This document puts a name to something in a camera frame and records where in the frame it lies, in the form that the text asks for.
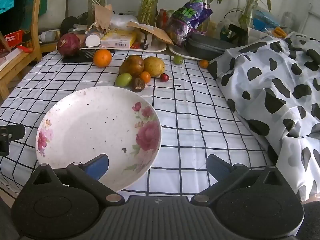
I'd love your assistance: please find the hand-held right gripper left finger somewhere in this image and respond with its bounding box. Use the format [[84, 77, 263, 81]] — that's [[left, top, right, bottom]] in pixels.
[[30, 153, 125, 207]]

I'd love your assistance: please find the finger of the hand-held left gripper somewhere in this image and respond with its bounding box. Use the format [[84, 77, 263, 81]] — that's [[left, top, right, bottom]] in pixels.
[[0, 124, 26, 157]]

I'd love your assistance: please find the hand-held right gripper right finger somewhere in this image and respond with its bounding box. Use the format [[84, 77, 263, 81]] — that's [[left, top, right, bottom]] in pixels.
[[190, 154, 290, 207]]

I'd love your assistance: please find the white floral plate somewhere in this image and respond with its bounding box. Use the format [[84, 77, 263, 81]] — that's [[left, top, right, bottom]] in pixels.
[[35, 86, 162, 192]]

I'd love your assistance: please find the dark passion fruit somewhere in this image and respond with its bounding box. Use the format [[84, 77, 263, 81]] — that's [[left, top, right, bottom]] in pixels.
[[132, 77, 146, 92]]

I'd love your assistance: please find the brown pear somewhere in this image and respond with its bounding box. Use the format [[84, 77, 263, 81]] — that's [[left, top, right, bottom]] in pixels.
[[119, 54, 145, 78]]

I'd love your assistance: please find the large orange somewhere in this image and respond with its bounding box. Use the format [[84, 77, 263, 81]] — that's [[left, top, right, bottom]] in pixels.
[[93, 49, 112, 68]]

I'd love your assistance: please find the yellow mango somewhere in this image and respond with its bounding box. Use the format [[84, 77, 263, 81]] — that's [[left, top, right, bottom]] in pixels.
[[143, 56, 166, 78]]

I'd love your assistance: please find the checkered tablecloth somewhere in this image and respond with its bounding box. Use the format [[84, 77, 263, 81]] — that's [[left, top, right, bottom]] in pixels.
[[0, 49, 278, 198]]

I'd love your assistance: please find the red box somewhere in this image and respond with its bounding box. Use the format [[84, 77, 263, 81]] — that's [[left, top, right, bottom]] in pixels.
[[0, 30, 25, 53]]

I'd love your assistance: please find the cow print cloth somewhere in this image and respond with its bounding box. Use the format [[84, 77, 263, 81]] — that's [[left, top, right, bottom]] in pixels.
[[209, 31, 320, 203]]

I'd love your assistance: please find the red onion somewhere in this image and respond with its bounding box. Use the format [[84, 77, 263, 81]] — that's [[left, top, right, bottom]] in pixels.
[[57, 33, 81, 56]]

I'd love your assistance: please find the wooden chair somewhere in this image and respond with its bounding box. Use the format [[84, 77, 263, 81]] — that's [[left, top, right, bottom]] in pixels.
[[0, 0, 44, 100]]

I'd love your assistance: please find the white capped bottle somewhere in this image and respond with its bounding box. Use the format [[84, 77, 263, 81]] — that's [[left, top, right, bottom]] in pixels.
[[85, 33, 101, 47]]

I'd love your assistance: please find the dark round object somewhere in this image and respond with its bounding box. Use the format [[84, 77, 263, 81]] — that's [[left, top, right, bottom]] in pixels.
[[60, 16, 80, 34]]

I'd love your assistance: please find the white flat plate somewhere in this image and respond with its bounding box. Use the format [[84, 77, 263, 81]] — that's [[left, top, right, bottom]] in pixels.
[[169, 44, 203, 60]]

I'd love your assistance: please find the grey zip case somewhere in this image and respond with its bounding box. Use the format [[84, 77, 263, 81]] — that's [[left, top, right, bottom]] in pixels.
[[185, 33, 227, 58]]

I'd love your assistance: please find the white bucket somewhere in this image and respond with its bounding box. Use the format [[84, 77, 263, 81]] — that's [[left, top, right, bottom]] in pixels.
[[39, 0, 69, 30]]

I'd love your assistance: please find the yellow and white box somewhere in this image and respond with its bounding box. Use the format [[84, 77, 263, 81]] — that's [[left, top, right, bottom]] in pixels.
[[100, 29, 137, 48]]

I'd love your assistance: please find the white oblong tray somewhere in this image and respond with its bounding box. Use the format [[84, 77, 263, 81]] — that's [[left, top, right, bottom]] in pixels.
[[81, 41, 167, 53]]

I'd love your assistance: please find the black stand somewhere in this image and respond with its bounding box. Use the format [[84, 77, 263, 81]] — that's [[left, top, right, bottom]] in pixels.
[[228, 24, 249, 46]]

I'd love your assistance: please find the white roller with black wheel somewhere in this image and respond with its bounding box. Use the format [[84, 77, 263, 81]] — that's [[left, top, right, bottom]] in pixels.
[[140, 34, 153, 50]]

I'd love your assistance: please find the translucent plastic bag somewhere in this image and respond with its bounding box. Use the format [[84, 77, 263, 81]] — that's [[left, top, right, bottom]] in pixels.
[[217, 20, 230, 40]]

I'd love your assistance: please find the brown paper envelope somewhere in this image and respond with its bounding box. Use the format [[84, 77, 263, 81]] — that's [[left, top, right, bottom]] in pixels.
[[127, 21, 174, 45]]

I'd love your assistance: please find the clear plastic bag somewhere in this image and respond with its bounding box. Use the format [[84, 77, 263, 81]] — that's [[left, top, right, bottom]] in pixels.
[[110, 14, 139, 29]]

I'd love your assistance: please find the purple snack bag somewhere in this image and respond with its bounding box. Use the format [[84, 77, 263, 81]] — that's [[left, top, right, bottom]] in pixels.
[[165, 0, 213, 47]]

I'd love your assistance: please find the twisted glass vase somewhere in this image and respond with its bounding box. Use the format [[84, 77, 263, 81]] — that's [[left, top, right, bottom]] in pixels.
[[138, 0, 163, 27], [86, 0, 110, 28]]

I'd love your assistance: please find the slim glass vase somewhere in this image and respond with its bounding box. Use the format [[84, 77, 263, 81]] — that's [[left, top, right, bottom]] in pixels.
[[239, 1, 258, 28]]

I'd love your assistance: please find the blue plastic bag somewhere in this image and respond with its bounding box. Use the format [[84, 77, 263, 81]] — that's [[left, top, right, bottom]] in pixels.
[[252, 9, 280, 29]]

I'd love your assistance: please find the beige drawstring pouch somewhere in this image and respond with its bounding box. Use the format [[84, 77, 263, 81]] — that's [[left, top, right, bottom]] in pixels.
[[94, 4, 114, 32]]

